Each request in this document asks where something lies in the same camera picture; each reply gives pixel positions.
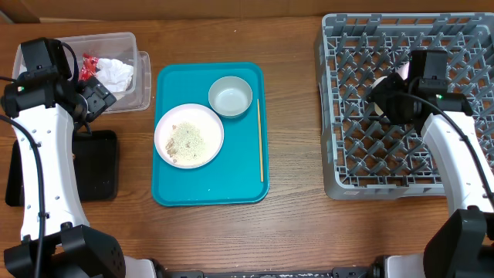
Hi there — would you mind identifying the white cup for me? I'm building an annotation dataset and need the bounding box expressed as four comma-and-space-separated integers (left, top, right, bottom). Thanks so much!
370, 76, 387, 116

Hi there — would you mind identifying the grey saucer bowl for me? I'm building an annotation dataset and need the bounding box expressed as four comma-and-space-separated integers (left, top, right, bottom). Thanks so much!
208, 76, 253, 118

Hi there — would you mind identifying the teal plastic tray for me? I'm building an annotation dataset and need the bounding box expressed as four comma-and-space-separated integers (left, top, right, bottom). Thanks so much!
151, 62, 269, 207

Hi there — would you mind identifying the clear plastic bin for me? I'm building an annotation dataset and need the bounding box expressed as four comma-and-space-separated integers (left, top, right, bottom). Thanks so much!
11, 32, 152, 114

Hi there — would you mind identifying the white napkin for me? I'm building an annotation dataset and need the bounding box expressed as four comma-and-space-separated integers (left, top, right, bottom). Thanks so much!
95, 58, 134, 93

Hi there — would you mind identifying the large white plate with crumbs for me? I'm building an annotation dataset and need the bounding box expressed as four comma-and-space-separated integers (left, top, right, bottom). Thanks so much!
154, 103, 225, 169

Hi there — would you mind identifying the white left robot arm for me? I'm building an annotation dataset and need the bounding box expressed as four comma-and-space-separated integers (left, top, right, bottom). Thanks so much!
1, 38, 165, 277

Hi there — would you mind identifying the small white bowl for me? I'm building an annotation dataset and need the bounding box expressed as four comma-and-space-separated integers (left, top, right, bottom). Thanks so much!
396, 62, 410, 80

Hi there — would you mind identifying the grey dishwasher rack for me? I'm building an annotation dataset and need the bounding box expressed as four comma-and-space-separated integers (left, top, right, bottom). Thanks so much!
315, 12, 493, 199

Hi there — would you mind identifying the red snack wrapper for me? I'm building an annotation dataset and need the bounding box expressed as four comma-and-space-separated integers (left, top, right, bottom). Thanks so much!
79, 53, 99, 81

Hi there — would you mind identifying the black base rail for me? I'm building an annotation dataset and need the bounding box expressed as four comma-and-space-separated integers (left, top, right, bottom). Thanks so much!
164, 266, 374, 278

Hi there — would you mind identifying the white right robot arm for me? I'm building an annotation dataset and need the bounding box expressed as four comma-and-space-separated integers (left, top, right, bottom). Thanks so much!
369, 50, 493, 278

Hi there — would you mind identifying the black tray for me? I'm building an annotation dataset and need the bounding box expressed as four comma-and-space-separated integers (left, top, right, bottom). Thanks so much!
5, 130, 119, 207

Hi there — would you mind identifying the wooden chopstick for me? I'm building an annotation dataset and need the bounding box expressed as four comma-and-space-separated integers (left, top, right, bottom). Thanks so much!
257, 99, 264, 182

